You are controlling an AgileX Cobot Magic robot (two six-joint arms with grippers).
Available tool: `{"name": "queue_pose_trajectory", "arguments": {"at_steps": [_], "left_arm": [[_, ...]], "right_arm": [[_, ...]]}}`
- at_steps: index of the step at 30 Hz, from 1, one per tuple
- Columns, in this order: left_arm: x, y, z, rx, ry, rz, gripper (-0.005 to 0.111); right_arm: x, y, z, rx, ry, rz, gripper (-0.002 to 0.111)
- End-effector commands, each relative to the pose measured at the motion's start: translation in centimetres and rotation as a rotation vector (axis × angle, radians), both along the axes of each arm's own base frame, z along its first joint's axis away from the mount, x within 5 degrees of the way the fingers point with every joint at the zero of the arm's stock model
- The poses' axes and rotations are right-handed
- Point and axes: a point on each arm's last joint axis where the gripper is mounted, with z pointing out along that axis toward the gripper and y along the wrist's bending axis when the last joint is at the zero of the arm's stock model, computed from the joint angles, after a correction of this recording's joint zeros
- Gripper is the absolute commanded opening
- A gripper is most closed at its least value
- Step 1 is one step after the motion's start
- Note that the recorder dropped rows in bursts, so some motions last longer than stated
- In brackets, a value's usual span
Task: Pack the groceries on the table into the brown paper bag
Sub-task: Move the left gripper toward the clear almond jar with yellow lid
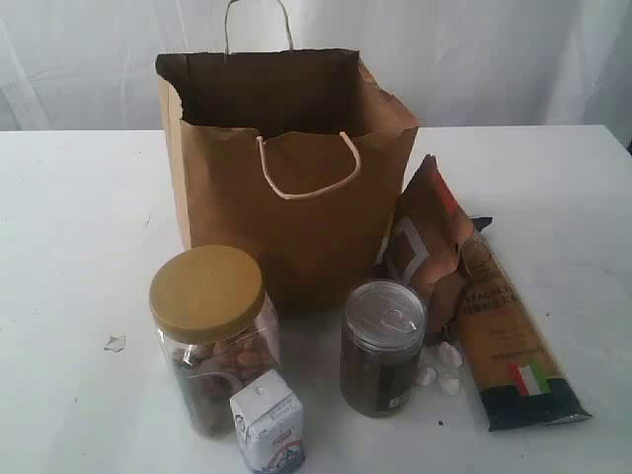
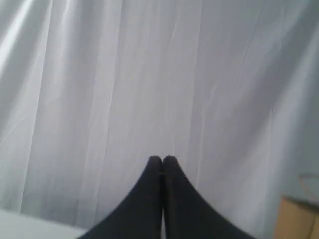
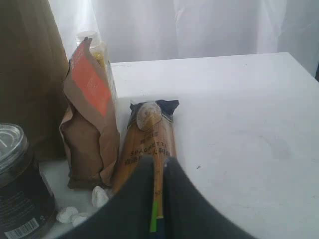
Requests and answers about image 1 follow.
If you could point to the brown paper shopping bag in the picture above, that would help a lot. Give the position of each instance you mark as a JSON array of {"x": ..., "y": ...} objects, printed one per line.
[{"x": 296, "y": 157}]

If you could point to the brown coffee pouch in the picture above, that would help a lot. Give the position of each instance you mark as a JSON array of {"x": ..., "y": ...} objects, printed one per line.
[{"x": 427, "y": 233}]

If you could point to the dark clear pull-tab can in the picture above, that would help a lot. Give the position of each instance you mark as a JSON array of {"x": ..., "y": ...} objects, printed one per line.
[{"x": 381, "y": 342}]

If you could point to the clear jar gold lid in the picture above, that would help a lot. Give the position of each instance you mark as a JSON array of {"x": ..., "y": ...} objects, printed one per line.
[{"x": 217, "y": 328}]

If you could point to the white pebble left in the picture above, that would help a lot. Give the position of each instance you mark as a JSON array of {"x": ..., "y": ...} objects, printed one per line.
[{"x": 426, "y": 376}]

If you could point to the small white milk carton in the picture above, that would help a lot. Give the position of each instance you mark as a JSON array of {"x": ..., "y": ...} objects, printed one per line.
[{"x": 268, "y": 420}]

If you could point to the white pebble lower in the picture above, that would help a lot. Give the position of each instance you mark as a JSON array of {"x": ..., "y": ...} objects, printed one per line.
[{"x": 449, "y": 385}]

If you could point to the spaghetti packet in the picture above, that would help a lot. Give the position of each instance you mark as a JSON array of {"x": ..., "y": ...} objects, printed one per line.
[{"x": 518, "y": 379}]

